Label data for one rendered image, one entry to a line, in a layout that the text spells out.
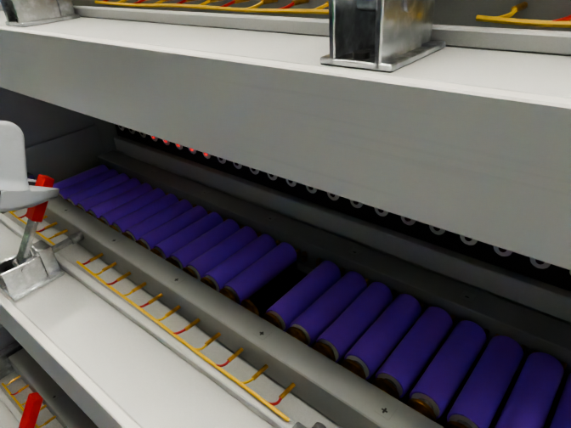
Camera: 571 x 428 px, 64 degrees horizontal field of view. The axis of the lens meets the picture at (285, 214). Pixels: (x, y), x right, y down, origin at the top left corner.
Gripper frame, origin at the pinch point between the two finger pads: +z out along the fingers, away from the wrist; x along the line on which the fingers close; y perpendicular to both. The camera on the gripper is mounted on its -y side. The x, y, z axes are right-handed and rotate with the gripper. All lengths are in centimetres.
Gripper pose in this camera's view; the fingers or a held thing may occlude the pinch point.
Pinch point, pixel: (33, 197)
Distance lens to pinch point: 39.7
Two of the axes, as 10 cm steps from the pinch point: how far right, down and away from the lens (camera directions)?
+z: 5.9, 0.6, 8.0
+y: 2.6, -9.6, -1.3
